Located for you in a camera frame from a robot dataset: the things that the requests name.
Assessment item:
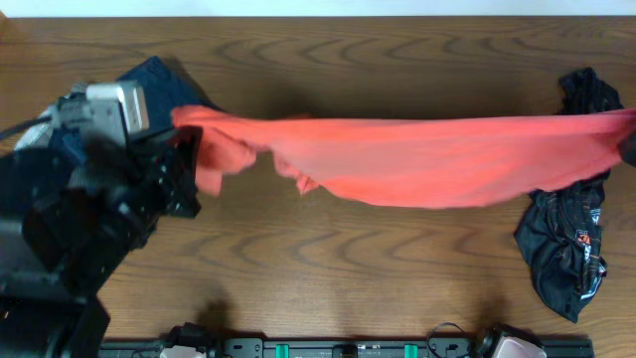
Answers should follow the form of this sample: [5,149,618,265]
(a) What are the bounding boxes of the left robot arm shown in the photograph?
[1,127,202,357]

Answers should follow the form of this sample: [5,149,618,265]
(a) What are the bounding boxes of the red printed t-shirt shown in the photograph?
[172,105,635,209]

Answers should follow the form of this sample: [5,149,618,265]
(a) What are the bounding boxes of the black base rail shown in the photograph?
[97,322,595,358]

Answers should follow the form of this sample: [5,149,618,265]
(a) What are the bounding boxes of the black patterned garment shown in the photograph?
[513,67,625,324]

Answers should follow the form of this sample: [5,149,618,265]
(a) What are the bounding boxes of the left black cable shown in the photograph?
[0,114,61,143]

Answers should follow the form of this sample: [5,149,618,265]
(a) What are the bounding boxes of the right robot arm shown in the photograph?
[471,172,609,358]

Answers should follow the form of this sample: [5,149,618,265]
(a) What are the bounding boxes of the grey folded garment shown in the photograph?
[13,83,88,151]

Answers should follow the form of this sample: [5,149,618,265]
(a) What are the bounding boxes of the navy blue folded shorts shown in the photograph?
[47,55,220,165]

